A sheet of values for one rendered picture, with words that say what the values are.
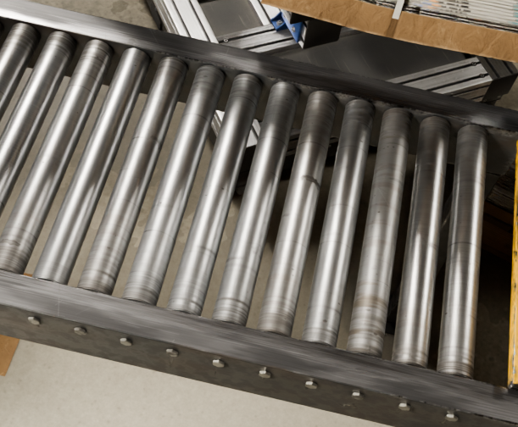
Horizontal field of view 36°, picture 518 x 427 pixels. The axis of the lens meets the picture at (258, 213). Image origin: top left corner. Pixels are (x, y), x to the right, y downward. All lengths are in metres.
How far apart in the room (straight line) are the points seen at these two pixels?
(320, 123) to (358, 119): 0.07
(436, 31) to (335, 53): 1.06
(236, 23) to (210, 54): 0.90
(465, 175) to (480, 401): 0.37
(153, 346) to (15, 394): 0.86
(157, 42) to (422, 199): 0.52
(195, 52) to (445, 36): 0.43
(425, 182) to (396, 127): 0.11
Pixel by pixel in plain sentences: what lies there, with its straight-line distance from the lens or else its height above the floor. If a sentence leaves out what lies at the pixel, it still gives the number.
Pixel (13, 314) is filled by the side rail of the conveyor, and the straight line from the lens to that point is 1.15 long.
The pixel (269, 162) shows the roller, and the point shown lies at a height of 0.80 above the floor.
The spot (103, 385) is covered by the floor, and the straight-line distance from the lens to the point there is 1.92.
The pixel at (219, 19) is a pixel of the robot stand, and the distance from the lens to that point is 2.27.
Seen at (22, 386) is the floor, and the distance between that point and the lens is 1.94.
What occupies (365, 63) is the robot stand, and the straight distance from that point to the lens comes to 2.22.
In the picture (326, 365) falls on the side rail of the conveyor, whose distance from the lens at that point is 1.09.
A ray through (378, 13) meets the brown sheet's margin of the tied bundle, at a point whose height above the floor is 1.02.
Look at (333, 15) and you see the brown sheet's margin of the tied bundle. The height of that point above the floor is 1.00.
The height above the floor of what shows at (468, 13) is 1.04.
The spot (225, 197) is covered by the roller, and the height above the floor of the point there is 0.79.
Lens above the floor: 1.80
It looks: 58 degrees down
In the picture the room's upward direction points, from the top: 11 degrees clockwise
